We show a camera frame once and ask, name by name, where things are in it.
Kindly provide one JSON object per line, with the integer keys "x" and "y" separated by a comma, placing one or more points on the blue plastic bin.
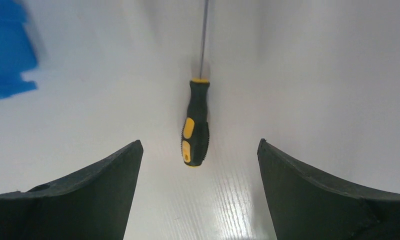
{"x": 16, "y": 51}

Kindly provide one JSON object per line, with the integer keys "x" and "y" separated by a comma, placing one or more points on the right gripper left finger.
{"x": 92, "y": 203}

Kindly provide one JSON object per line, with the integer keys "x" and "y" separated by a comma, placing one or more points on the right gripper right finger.
{"x": 306, "y": 203}

